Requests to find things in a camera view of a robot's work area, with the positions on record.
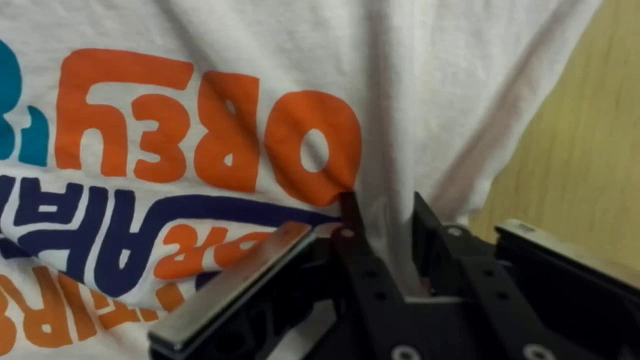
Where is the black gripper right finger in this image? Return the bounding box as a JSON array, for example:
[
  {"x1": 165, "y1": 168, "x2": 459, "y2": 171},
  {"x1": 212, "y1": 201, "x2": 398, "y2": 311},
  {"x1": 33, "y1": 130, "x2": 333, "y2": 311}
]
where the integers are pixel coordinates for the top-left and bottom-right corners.
[{"x1": 410, "y1": 191, "x2": 640, "y2": 360}]

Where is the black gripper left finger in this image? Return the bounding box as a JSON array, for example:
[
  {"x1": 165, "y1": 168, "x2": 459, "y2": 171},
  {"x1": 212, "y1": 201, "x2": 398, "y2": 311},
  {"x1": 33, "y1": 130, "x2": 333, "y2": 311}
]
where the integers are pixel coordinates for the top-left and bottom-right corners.
[{"x1": 146, "y1": 191, "x2": 408, "y2": 360}]

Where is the light pink printed shirt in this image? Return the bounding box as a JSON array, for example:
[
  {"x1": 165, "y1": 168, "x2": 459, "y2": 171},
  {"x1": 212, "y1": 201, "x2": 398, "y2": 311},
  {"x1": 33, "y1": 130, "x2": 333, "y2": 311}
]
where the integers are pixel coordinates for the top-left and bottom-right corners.
[{"x1": 0, "y1": 0, "x2": 606, "y2": 360}]

